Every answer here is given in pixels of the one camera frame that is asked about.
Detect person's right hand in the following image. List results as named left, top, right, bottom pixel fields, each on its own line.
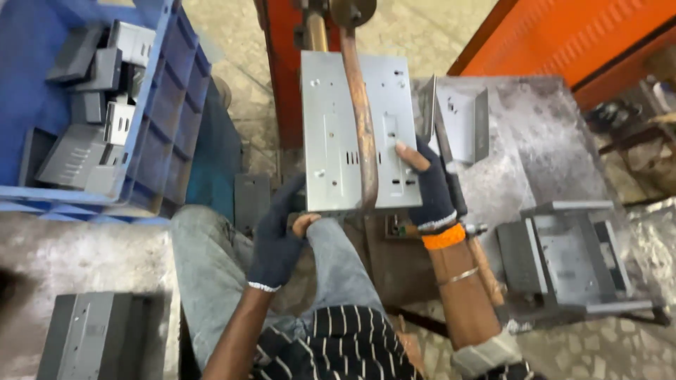
left=395, top=136, right=458, bottom=233

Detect person's left hand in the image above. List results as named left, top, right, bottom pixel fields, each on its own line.
left=247, top=174, right=322, bottom=293

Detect grey punched sheet metal panel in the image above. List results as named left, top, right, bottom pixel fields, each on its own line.
left=300, top=50, right=423, bottom=215

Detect orange thread wristband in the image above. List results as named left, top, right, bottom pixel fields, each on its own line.
left=421, top=223, right=468, bottom=251

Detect grey trousers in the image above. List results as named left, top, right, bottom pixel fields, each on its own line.
left=170, top=205, right=386, bottom=370

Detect silver metal bangle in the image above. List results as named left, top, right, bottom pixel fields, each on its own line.
left=437, top=266, right=480, bottom=287

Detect black white striped shirt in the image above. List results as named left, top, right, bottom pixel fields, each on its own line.
left=252, top=304, right=534, bottom=380

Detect shiny steel work table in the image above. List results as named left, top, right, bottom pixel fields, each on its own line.
left=412, top=75, right=616, bottom=222

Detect stack of grey metal panels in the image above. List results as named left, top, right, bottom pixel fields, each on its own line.
left=495, top=199, right=671, bottom=329

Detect blue plastic crate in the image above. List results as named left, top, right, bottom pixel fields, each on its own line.
left=0, top=0, right=213, bottom=222

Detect red spot welding machine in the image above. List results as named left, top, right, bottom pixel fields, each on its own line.
left=253, top=0, right=379, bottom=151

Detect orange metal cabinet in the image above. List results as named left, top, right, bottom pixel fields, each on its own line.
left=447, top=0, right=676, bottom=113

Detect grey metal panel with holes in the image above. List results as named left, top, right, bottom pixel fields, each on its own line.
left=36, top=291, right=169, bottom=380

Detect heap of grey metal brackets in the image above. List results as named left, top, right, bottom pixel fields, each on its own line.
left=19, top=20, right=157, bottom=197

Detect grey bent metal bracket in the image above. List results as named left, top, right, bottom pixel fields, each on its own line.
left=418, top=75, right=491, bottom=165

